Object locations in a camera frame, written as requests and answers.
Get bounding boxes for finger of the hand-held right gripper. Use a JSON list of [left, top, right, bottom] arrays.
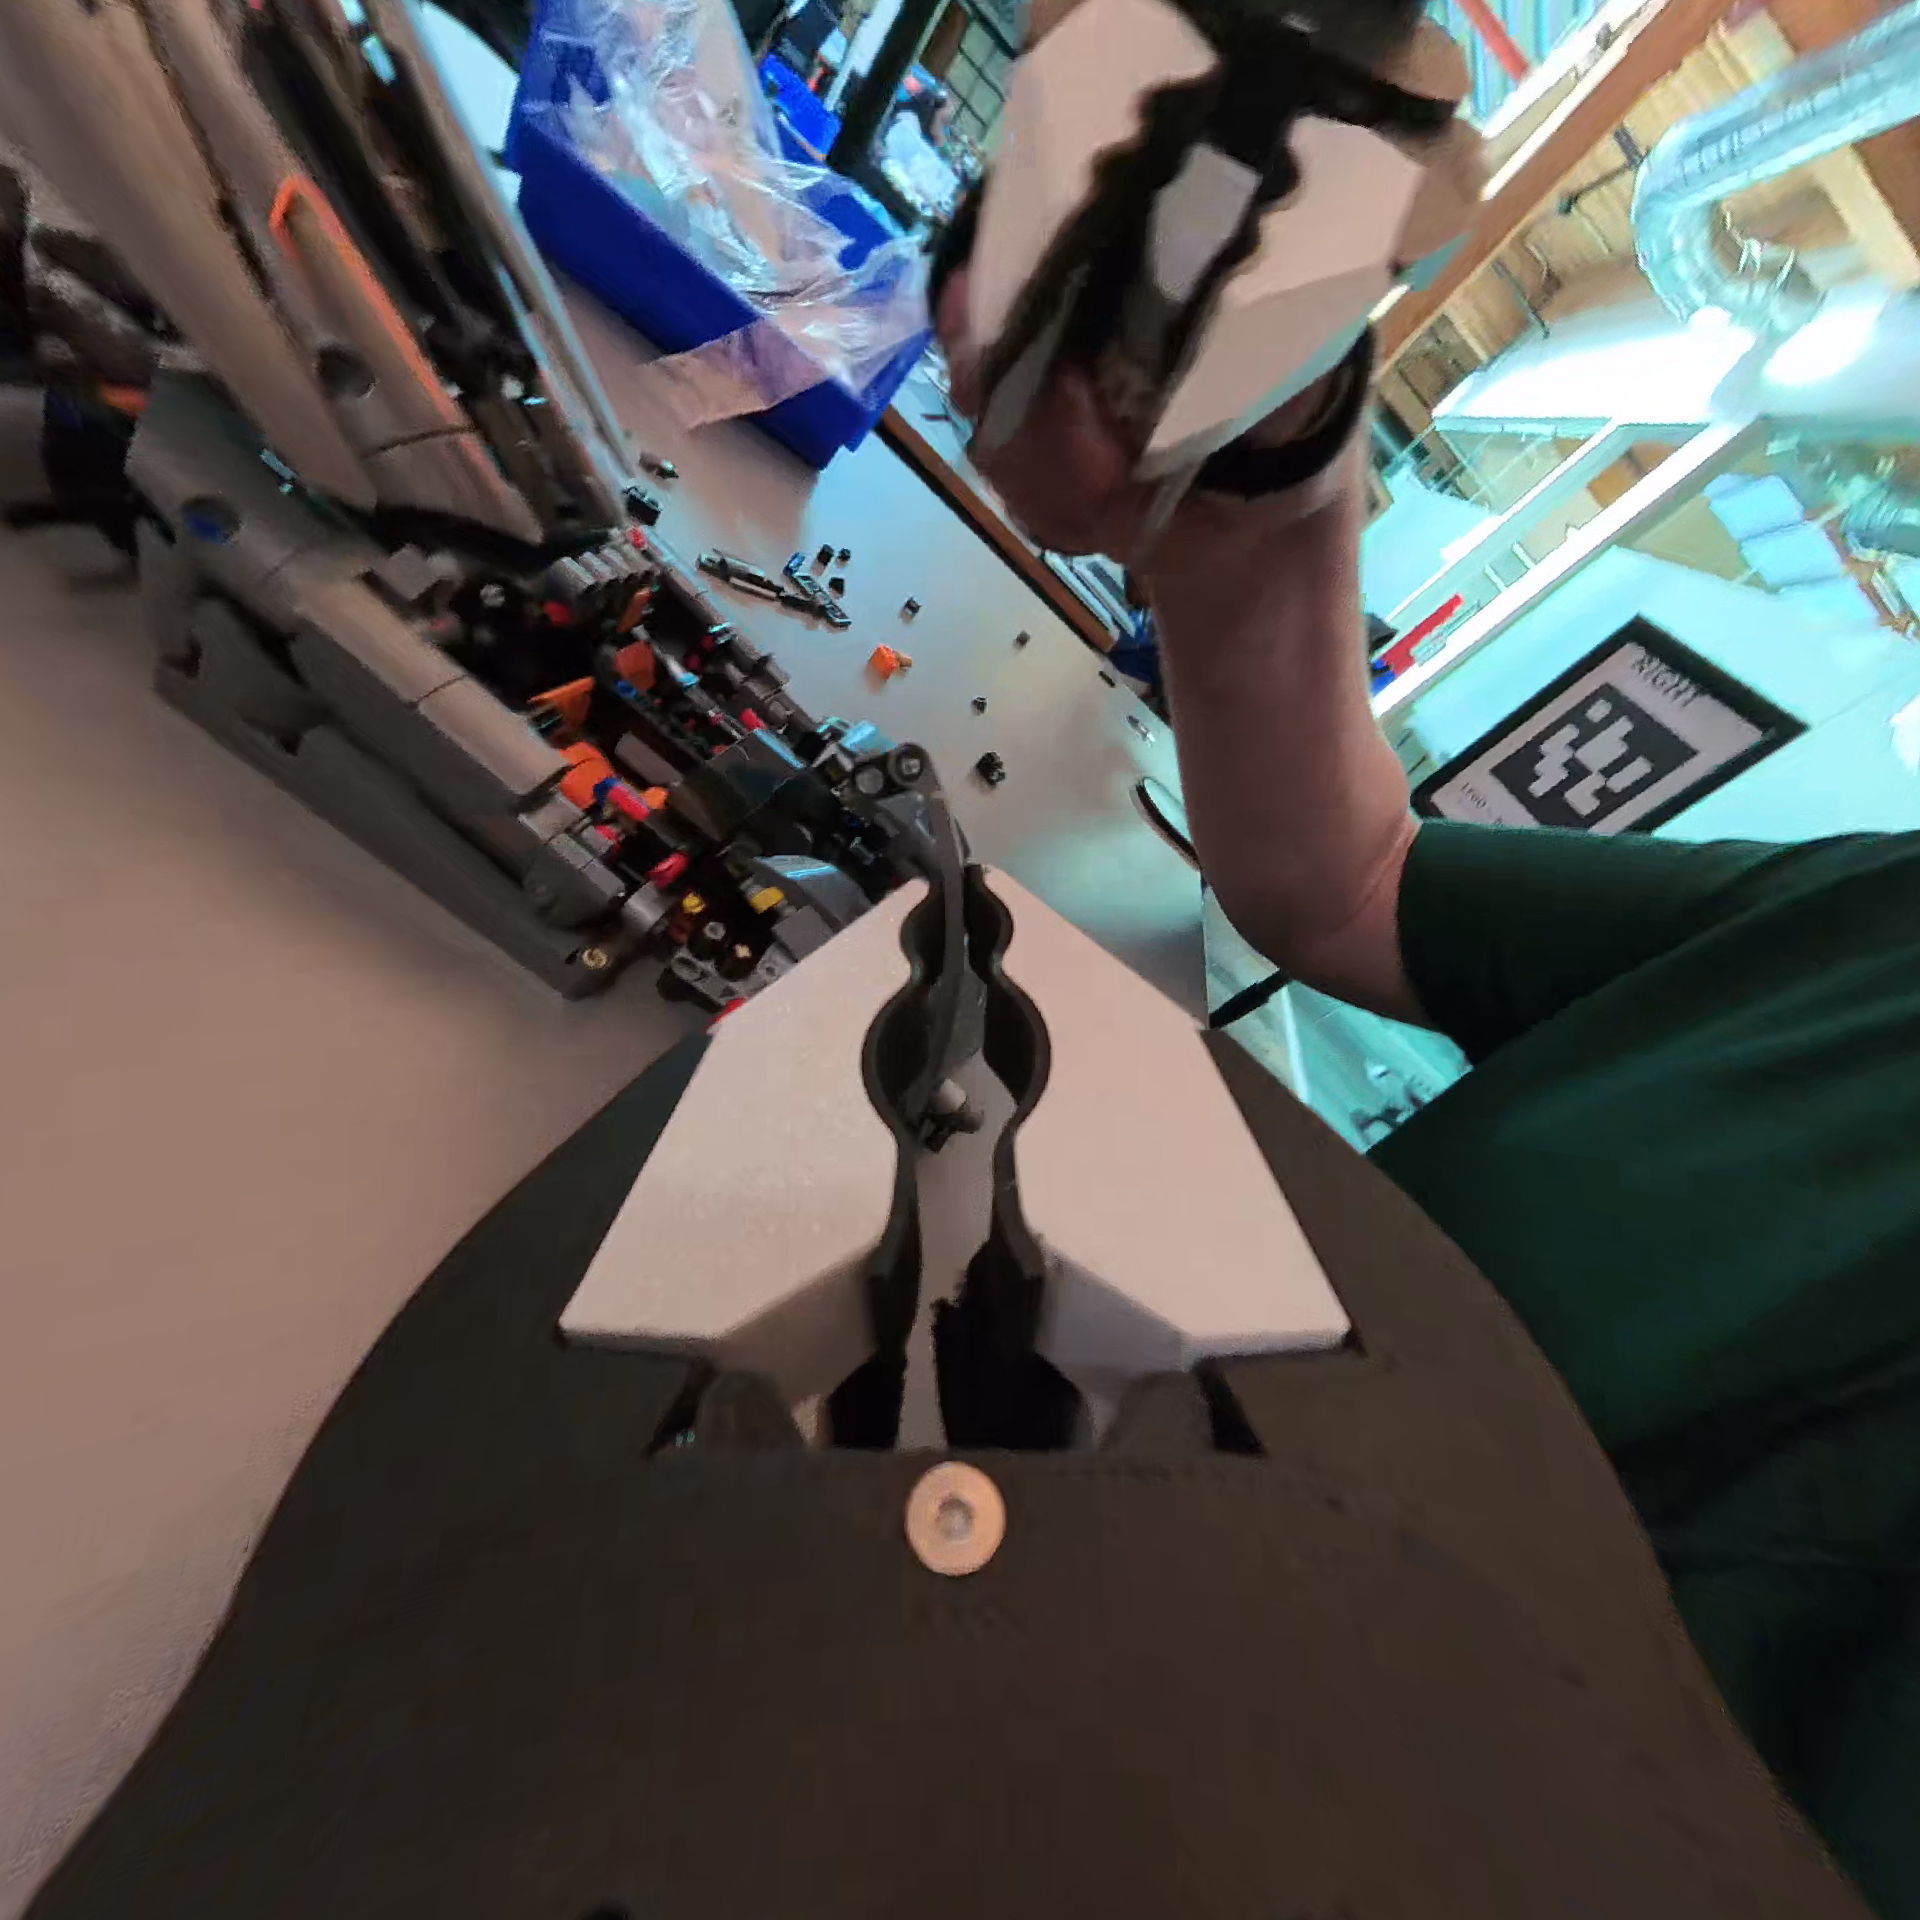
[[960, 0, 1220, 452], [1050, 116, 1429, 481]]

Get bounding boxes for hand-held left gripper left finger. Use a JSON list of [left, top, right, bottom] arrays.
[[558, 878, 967, 1454]]

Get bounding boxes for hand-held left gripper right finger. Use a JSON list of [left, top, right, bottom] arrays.
[[964, 866, 1356, 1434]]

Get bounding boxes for grey lego car model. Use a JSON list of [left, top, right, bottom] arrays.
[[0, 0, 996, 1154]]

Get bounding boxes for person's right forearm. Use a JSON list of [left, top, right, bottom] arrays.
[[1141, 405, 1429, 1030]]

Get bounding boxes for scattered black lego pieces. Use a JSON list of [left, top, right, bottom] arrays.
[[623, 451, 1040, 794]]

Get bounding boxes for person's right hand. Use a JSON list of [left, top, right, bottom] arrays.
[[931, 270, 1210, 561]]

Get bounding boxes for wooden beam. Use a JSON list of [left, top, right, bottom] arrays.
[[1369, 0, 1750, 370]]

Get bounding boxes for clear plastic bag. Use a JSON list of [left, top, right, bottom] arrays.
[[547, 0, 941, 414]]

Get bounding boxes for blue plastic bin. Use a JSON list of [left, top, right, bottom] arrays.
[[503, 0, 936, 470]]

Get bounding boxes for person's green shirt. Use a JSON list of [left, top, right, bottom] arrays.
[[1356, 823, 1920, 1920]]

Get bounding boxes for framed marker sign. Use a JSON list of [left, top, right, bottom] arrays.
[[1407, 612, 1810, 838]]

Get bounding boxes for silver metal duct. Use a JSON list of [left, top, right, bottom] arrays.
[[1633, 7, 1920, 561]]

